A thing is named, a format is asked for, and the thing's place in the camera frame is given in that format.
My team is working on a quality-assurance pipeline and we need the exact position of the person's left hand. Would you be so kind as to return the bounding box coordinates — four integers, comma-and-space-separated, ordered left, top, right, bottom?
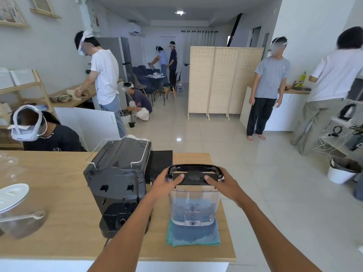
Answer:
149, 168, 185, 202

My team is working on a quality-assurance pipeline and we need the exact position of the person's right hand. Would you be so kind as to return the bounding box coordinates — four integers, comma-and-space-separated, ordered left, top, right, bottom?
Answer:
204, 167, 245, 208

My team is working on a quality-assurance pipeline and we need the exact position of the clear water tank black lid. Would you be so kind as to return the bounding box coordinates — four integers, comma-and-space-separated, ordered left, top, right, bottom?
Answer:
166, 164, 226, 227

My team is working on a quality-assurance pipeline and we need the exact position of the person's left forearm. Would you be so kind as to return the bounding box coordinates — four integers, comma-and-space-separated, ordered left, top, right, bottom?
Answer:
87, 192, 160, 272

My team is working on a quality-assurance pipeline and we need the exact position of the person's right forearm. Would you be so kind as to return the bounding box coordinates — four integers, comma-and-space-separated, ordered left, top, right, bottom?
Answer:
226, 195, 323, 272

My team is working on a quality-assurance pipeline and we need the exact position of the black rubber mat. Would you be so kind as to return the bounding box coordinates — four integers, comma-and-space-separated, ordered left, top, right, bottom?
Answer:
145, 150, 174, 185

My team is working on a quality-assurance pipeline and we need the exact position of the black coffee machine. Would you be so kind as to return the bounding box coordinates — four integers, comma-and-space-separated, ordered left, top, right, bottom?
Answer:
83, 137, 153, 239

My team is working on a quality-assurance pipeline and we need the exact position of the teal cleaning cloth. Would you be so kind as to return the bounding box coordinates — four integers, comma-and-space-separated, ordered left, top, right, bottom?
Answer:
166, 216, 221, 247

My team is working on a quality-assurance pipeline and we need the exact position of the white low cabinet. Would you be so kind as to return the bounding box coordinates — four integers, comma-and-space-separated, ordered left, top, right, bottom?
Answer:
239, 86, 311, 132

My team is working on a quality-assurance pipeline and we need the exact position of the beige folding screen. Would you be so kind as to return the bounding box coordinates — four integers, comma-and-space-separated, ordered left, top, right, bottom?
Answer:
187, 46, 264, 121

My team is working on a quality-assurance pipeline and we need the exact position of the round black table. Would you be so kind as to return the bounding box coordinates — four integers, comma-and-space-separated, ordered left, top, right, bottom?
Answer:
145, 73, 167, 95

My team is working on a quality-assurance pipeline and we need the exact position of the white cabinet panel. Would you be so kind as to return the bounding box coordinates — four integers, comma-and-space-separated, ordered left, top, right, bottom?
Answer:
54, 107, 121, 152

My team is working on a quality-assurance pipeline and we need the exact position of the dark blue sofa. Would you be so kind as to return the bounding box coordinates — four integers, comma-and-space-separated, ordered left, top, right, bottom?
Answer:
132, 66, 161, 83

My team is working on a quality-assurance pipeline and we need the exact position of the white curtain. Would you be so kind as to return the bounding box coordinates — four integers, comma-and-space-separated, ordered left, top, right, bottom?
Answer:
181, 30, 218, 83

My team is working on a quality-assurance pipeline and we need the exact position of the white waste bin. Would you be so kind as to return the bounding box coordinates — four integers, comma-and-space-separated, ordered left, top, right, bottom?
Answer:
327, 157, 362, 185

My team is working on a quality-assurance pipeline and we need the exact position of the wooden side counter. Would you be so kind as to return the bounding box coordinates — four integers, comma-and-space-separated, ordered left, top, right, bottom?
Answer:
49, 79, 124, 108

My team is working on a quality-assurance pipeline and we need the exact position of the grey refrigerator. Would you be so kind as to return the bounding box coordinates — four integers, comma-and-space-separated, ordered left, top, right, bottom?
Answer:
95, 37, 134, 83

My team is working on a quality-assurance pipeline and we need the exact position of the black electric kettle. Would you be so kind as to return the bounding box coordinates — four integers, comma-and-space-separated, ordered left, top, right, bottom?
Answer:
338, 103, 357, 121

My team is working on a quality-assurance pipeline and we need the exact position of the white air conditioner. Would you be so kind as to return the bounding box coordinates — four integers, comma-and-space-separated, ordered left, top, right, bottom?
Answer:
127, 22, 142, 36

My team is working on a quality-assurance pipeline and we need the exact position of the glass jug with white lid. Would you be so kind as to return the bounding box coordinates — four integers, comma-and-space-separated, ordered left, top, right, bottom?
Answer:
0, 183, 47, 240

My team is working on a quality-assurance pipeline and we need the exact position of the wooden shelf rack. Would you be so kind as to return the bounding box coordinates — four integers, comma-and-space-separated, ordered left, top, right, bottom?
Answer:
0, 68, 55, 151

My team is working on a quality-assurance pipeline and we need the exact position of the white wire shelf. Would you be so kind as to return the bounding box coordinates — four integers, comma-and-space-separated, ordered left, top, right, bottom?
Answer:
313, 99, 363, 163

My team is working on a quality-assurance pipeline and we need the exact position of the framed wall picture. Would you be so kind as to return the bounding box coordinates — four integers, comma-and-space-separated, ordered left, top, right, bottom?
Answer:
0, 0, 31, 29
29, 0, 63, 19

